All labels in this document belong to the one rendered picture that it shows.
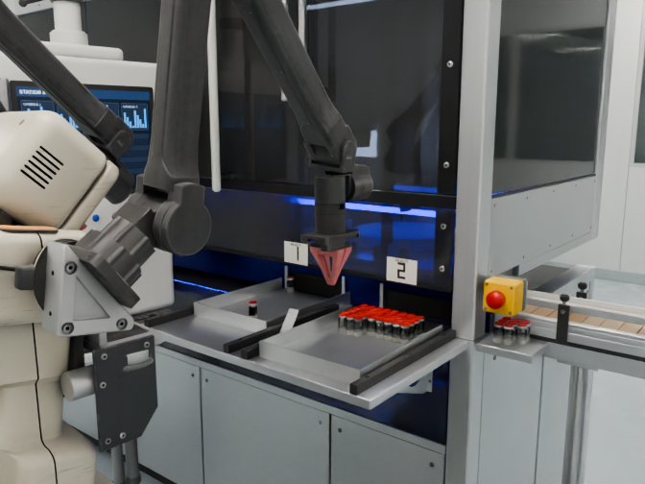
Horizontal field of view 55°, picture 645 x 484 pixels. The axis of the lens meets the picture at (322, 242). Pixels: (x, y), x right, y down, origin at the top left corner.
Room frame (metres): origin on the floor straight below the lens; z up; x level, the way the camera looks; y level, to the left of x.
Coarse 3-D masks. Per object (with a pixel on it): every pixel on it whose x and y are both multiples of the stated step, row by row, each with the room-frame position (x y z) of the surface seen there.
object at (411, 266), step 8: (392, 264) 1.48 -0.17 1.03; (408, 264) 1.45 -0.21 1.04; (416, 264) 1.44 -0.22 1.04; (392, 272) 1.48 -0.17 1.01; (400, 272) 1.47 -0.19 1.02; (408, 272) 1.45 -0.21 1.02; (416, 272) 1.44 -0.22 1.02; (392, 280) 1.48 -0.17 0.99; (400, 280) 1.47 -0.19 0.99; (408, 280) 1.45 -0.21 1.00; (416, 280) 1.44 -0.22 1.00
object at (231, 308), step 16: (256, 288) 1.73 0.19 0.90; (272, 288) 1.78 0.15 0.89; (208, 304) 1.59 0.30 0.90; (224, 304) 1.63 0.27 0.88; (240, 304) 1.64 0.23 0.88; (256, 304) 1.64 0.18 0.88; (272, 304) 1.64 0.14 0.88; (288, 304) 1.64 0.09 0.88; (304, 304) 1.64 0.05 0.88; (320, 304) 1.55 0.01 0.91; (224, 320) 1.48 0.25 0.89; (240, 320) 1.45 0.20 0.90; (256, 320) 1.41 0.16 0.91; (272, 320) 1.41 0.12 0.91
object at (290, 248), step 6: (288, 246) 1.69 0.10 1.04; (294, 246) 1.68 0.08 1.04; (300, 246) 1.66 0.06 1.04; (306, 246) 1.65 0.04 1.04; (288, 252) 1.69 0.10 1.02; (294, 252) 1.68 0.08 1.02; (300, 252) 1.66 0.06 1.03; (306, 252) 1.65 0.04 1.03; (288, 258) 1.69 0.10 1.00; (294, 258) 1.68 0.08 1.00; (300, 258) 1.66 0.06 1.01; (306, 258) 1.65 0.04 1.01; (300, 264) 1.66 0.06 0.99; (306, 264) 1.65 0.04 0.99
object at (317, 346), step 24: (336, 312) 1.47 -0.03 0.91; (288, 336) 1.33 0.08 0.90; (312, 336) 1.38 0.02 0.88; (336, 336) 1.38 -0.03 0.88; (432, 336) 1.33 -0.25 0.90; (288, 360) 1.21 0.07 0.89; (312, 360) 1.17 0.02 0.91; (336, 360) 1.23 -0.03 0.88; (360, 360) 1.23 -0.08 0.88; (384, 360) 1.17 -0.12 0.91
